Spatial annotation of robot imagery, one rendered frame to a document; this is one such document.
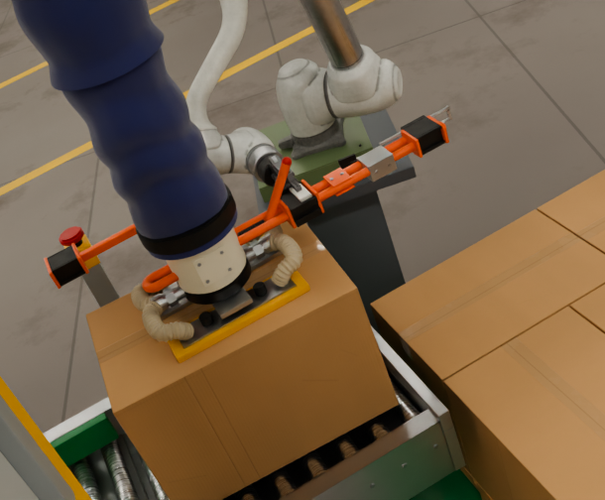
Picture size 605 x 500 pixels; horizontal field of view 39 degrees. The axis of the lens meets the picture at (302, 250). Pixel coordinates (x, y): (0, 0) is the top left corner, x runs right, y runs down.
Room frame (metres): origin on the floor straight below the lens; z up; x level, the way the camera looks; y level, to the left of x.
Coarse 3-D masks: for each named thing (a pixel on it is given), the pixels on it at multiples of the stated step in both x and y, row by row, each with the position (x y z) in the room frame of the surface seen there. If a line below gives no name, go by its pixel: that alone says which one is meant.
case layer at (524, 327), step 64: (576, 192) 2.06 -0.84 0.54; (512, 256) 1.89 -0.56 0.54; (576, 256) 1.79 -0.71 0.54; (384, 320) 1.84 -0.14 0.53; (448, 320) 1.74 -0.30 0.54; (512, 320) 1.65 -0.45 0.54; (576, 320) 1.56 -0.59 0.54; (448, 384) 1.52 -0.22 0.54; (512, 384) 1.44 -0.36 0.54; (576, 384) 1.37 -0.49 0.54; (512, 448) 1.26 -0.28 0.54; (576, 448) 1.20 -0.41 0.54
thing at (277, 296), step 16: (256, 288) 1.57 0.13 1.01; (272, 288) 1.58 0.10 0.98; (288, 288) 1.56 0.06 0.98; (304, 288) 1.55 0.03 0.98; (256, 304) 1.55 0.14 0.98; (272, 304) 1.54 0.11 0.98; (192, 320) 1.59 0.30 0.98; (208, 320) 1.54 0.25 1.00; (224, 320) 1.54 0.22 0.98; (240, 320) 1.52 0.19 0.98; (192, 336) 1.53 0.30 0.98; (208, 336) 1.51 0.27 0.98; (224, 336) 1.51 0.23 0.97; (176, 352) 1.50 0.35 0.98; (192, 352) 1.49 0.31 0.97
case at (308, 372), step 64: (320, 256) 1.66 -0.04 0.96; (128, 320) 1.71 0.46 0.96; (256, 320) 1.52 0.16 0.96; (320, 320) 1.49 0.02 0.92; (128, 384) 1.48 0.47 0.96; (192, 384) 1.44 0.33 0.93; (256, 384) 1.46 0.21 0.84; (320, 384) 1.48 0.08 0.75; (384, 384) 1.50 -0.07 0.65; (192, 448) 1.42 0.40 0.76; (256, 448) 1.44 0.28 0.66
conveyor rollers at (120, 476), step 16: (400, 400) 1.52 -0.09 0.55; (400, 416) 1.49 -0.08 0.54; (416, 416) 1.46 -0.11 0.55; (368, 432) 1.48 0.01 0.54; (384, 432) 1.45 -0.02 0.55; (112, 448) 1.75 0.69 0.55; (336, 448) 1.46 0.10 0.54; (352, 448) 1.43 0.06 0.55; (80, 464) 1.74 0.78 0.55; (112, 464) 1.69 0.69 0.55; (144, 464) 1.65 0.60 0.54; (304, 464) 1.45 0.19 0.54; (320, 464) 1.43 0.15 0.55; (80, 480) 1.68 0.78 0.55; (112, 480) 1.64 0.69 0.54; (128, 480) 1.62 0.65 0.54; (272, 480) 1.44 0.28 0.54; (288, 480) 1.42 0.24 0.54; (96, 496) 1.61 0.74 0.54; (128, 496) 1.56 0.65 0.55; (160, 496) 1.52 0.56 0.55; (240, 496) 1.43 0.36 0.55; (256, 496) 1.41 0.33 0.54
